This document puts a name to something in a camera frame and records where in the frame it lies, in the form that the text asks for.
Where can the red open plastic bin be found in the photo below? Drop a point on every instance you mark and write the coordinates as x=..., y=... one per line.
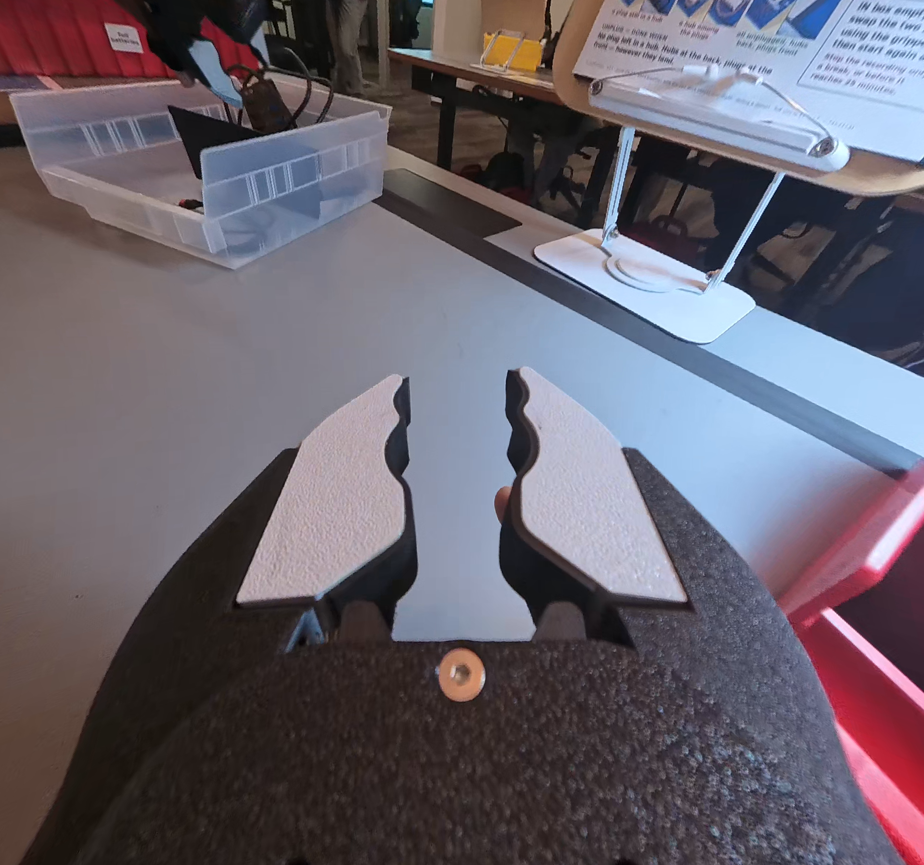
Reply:
x=866, y=699

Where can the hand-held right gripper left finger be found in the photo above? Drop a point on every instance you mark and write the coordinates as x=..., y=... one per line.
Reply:
x=325, y=511

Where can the clear plastic bin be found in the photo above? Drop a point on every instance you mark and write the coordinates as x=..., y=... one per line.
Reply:
x=289, y=186

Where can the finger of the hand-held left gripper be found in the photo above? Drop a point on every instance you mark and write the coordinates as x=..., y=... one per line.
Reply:
x=215, y=67

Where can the person's right hand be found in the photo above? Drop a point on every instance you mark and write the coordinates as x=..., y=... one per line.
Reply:
x=503, y=504

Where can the white document stand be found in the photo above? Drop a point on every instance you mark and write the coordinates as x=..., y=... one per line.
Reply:
x=650, y=288

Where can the wooden table black legs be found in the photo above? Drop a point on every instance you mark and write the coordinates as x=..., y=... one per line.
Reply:
x=462, y=70

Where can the yellow sheet holder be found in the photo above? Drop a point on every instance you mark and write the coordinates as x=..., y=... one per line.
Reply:
x=512, y=53

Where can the printed instruction sheet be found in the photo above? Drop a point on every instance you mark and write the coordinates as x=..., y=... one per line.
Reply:
x=758, y=28

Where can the black bin divider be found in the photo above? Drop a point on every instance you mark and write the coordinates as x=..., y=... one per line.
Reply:
x=202, y=136

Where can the red ribbed bin white label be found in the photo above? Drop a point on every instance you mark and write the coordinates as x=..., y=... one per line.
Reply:
x=58, y=21

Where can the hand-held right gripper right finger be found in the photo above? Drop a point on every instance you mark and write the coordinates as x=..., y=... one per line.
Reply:
x=592, y=511

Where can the red bag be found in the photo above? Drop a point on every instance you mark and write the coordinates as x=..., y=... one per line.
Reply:
x=668, y=237

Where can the black usb hub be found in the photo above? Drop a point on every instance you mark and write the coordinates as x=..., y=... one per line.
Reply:
x=267, y=104

